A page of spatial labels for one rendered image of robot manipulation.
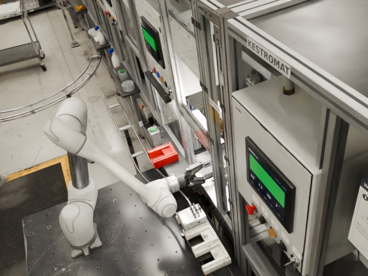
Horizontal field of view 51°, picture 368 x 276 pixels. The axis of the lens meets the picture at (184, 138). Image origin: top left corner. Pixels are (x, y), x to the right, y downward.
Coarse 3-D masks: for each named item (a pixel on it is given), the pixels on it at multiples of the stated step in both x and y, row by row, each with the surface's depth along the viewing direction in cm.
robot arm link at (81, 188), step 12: (60, 108) 185; (72, 108) 183; (84, 108) 190; (84, 120) 188; (84, 132) 194; (72, 156) 202; (72, 168) 208; (84, 168) 210; (72, 180) 215; (84, 180) 215; (72, 192) 218; (84, 192) 218; (96, 192) 231
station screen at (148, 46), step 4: (144, 28) 197; (148, 32) 191; (152, 36) 186; (148, 44) 201; (148, 48) 204; (152, 48) 196; (152, 52) 199; (156, 52) 191; (152, 56) 202; (156, 56) 194; (156, 60) 197
